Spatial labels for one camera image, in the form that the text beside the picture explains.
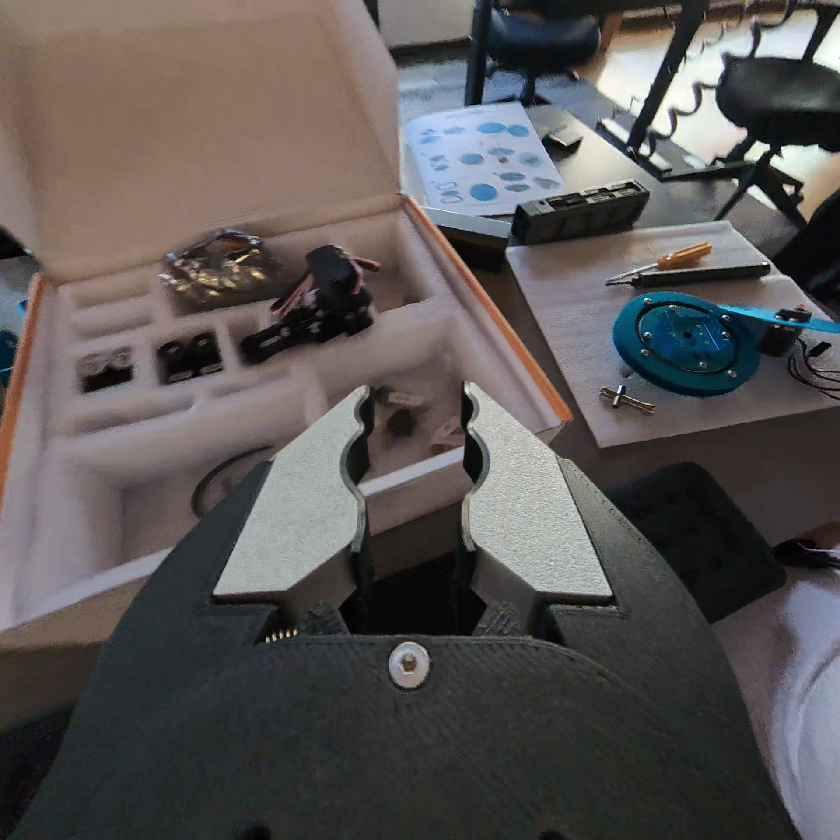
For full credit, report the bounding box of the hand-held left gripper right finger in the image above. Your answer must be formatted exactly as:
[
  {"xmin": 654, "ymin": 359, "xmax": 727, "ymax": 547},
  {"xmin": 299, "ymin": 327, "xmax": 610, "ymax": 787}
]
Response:
[{"xmin": 461, "ymin": 382, "xmax": 614, "ymax": 634}]

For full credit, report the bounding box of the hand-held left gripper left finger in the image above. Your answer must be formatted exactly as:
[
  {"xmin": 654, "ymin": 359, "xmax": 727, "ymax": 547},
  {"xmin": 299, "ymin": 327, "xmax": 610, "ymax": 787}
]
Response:
[{"xmin": 213, "ymin": 386, "xmax": 374, "ymax": 632}]

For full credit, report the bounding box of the small clear parts bag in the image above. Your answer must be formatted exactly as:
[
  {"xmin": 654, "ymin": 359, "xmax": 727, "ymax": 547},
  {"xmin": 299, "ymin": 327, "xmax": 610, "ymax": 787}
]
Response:
[{"xmin": 379, "ymin": 387, "xmax": 463, "ymax": 457}]

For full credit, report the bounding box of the white cardboard box orange edge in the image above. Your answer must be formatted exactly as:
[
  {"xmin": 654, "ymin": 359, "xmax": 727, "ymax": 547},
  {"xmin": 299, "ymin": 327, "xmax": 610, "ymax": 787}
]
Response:
[{"xmin": 0, "ymin": 0, "xmax": 573, "ymax": 729}]

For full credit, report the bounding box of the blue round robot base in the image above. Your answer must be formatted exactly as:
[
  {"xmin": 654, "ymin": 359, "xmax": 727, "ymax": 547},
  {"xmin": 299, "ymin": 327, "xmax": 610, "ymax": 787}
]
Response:
[{"xmin": 612, "ymin": 290, "xmax": 763, "ymax": 399}]

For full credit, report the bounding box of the silver cross wrench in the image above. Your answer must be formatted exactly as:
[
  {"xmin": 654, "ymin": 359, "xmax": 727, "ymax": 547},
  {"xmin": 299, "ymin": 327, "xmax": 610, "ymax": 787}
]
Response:
[{"xmin": 598, "ymin": 385, "xmax": 657, "ymax": 417}]

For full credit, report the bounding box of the black textured mat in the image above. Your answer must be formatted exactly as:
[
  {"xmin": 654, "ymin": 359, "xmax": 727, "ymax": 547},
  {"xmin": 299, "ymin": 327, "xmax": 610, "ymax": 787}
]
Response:
[{"xmin": 602, "ymin": 461, "xmax": 787, "ymax": 626}]

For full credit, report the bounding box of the pair of black round parts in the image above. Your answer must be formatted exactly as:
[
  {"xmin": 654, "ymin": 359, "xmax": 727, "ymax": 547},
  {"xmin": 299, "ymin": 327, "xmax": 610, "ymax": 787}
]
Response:
[{"xmin": 156, "ymin": 333, "xmax": 223, "ymax": 383}]

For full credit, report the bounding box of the white foam insert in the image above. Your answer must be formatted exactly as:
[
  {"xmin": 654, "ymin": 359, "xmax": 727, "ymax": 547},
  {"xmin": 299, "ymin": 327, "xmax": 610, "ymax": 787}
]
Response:
[{"xmin": 13, "ymin": 197, "xmax": 549, "ymax": 621}]

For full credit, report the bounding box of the beige flat box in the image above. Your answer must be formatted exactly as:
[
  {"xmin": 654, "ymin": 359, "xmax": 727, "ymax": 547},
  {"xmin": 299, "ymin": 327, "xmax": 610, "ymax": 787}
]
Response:
[{"xmin": 504, "ymin": 220, "xmax": 840, "ymax": 547}]

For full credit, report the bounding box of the black servo claw assembly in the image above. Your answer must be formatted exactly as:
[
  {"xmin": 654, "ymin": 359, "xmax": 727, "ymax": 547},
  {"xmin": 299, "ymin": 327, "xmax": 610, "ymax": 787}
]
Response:
[{"xmin": 239, "ymin": 245, "xmax": 383, "ymax": 366}]

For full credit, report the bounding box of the pair of silver bearings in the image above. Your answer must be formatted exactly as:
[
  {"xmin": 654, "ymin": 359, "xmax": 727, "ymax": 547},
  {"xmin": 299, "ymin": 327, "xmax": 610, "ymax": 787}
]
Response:
[{"xmin": 75, "ymin": 349, "xmax": 134, "ymax": 393}]

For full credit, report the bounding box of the shiny bag of screws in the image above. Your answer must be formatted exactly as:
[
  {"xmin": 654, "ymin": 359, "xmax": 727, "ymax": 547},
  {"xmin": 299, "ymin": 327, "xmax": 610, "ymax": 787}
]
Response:
[{"xmin": 159, "ymin": 228, "xmax": 280, "ymax": 309}]

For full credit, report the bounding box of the black slim screwdriver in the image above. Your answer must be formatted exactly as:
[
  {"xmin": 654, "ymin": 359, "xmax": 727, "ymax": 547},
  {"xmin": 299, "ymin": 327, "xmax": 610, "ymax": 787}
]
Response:
[{"xmin": 631, "ymin": 261, "xmax": 773, "ymax": 290}]

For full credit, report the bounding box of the black servo motor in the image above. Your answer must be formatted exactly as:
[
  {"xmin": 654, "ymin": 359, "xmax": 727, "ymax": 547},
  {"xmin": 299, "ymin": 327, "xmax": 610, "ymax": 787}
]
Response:
[{"xmin": 758, "ymin": 308, "xmax": 816, "ymax": 359}]

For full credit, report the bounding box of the long black battery case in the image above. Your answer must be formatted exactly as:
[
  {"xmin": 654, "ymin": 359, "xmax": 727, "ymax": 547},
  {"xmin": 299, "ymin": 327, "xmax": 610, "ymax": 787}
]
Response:
[{"xmin": 511, "ymin": 179, "xmax": 652, "ymax": 247}]

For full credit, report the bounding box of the person's white clothing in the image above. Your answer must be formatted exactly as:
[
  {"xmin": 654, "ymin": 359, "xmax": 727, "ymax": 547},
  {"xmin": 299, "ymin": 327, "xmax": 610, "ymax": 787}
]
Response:
[{"xmin": 714, "ymin": 524, "xmax": 840, "ymax": 840}]

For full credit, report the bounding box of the paper sheet with blue circles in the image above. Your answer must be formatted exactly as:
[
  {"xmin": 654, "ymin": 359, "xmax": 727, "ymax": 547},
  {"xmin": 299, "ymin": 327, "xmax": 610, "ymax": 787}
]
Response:
[{"xmin": 402, "ymin": 100, "xmax": 567, "ymax": 217}]

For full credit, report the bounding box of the black office chair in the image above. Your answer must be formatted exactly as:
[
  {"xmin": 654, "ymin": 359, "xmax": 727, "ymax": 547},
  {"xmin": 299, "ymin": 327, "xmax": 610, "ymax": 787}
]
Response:
[
  {"xmin": 712, "ymin": 54, "xmax": 840, "ymax": 227},
  {"xmin": 484, "ymin": 0, "xmax": 603, "ymax": 106}
]

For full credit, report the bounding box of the black rubber ring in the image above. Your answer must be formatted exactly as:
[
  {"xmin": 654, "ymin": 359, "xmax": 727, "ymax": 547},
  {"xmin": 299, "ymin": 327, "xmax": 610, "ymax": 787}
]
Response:
[{"xmin": 192, "ymin": 448, "xmax": 277, "ymax": 516}]

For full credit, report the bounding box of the orange handle screwdriver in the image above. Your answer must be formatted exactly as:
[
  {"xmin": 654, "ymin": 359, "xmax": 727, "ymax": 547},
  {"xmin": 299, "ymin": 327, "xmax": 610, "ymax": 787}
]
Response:
[{"xmin": 605, "ymin": 241, "xmax": 714, "ymax": 287}]

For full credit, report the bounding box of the thin black servo cable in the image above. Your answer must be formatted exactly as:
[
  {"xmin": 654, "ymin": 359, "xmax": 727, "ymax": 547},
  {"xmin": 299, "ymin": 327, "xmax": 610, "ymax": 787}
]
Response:
[{"xmin": 786, "ymin": 338, "xmax": 840, "ymax": 403}]

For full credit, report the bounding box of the blue metal bracket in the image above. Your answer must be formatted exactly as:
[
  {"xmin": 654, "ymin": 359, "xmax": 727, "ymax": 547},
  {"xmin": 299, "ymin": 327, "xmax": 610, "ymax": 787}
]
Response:
[{"xmin": 0, "ymin": 298, "xmax": 30, "ymax": 389}]

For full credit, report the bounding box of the black table frame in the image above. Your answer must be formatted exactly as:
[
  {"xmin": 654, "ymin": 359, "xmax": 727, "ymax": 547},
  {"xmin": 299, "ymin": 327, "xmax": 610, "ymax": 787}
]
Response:
[{"xmin": 600, "ymin": 0, "xmax": 840, "ymax": 183}]

